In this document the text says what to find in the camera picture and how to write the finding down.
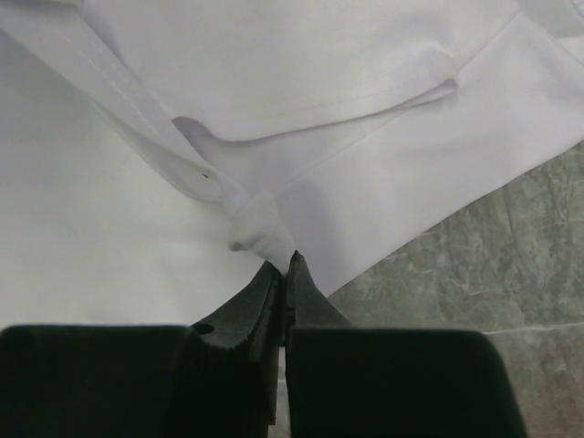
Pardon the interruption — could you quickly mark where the white t shirt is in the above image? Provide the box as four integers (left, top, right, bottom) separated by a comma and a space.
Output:
1, 1, 583, 326

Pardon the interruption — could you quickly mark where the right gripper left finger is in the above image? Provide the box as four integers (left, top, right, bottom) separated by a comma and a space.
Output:
1, 264, 283, 437

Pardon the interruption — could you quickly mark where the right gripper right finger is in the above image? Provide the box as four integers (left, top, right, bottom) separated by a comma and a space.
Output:
285, 254, 527, 437

